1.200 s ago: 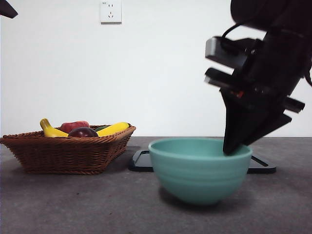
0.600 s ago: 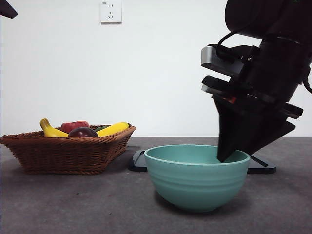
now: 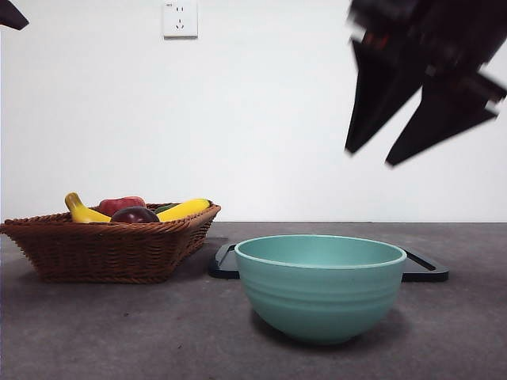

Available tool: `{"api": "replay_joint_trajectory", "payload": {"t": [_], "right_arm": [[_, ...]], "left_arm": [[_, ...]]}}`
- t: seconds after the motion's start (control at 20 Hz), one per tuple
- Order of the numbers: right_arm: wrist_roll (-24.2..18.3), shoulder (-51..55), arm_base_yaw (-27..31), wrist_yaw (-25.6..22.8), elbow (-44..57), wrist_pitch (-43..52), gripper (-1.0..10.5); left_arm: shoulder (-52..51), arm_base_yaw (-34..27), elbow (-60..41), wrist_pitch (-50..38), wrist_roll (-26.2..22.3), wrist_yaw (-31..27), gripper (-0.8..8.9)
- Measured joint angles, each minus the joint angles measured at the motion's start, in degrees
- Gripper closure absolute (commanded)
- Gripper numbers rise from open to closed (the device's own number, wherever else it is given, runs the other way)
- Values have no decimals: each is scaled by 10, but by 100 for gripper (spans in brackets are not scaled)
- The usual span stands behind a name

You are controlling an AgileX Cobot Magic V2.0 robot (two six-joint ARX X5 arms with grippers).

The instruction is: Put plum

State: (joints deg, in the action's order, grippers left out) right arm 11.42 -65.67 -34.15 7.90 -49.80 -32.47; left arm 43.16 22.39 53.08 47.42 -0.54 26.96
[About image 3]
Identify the teal ribbed bowl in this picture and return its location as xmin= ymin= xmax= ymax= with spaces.
xmin=234 ymin=234 xmax=408 ymax=345

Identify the dark purple plum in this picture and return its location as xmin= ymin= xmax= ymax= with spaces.
xmin=110 ymin=206 xmax=161 ymax=223

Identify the black rectangular tray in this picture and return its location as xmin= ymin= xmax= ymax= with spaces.
xmin=208 ymin=242 xmax=451 ymax=283

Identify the yellow banana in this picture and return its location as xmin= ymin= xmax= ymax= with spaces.
xmin=64 ymin=192 xmax=212 ymax=224

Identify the red apple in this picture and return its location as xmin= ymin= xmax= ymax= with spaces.
xmin=98 ymin=196 xmax=147 ymax=219

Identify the brown wicker basket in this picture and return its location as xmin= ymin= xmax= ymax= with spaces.
xmin=0 ymin=202 xmax=222 ymax=284

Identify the white wall socket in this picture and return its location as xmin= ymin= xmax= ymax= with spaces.
xmin=163 ymin=1 xmax=199 ymax=40

